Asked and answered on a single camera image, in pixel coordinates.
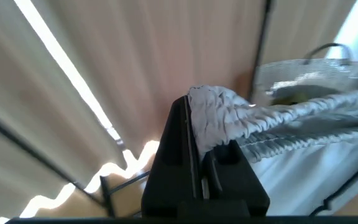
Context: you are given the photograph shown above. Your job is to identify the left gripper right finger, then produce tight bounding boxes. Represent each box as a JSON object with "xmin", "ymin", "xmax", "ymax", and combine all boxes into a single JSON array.
[{"xmin": 202, "ymin": 139, "xmax": 270, "ymax": 217}]

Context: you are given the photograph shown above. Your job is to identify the black clothes rack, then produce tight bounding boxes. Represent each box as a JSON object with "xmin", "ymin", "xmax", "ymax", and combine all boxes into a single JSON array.
[{"xmin": 0, "ymin": 0, "xmax": 275, "ymax": 218}]

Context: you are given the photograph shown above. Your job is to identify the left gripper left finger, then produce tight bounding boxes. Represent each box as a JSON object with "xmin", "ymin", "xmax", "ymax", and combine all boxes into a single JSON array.
[{"xmin": 141, "ymin": 95, "xmax": 203, "ymax": 218}]

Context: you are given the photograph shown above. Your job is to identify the white laundry basket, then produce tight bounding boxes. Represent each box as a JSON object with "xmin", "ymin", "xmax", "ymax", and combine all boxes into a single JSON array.
[{"xmin": 252, "ymin": 42, "xmax": 358, "ymax": 107}]

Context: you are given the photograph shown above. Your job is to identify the beige curtain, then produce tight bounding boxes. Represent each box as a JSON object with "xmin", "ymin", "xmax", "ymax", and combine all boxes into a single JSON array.
[{"xmin": 0, "ymin": 0, "xmax": 358, "ymax": 224}]

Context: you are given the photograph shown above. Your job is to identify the pale grey shorts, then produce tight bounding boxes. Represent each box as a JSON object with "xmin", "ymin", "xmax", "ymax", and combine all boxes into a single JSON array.
[{"xmin": 187, "ymin": 84, "xmax": 358, "ymax": 217}]

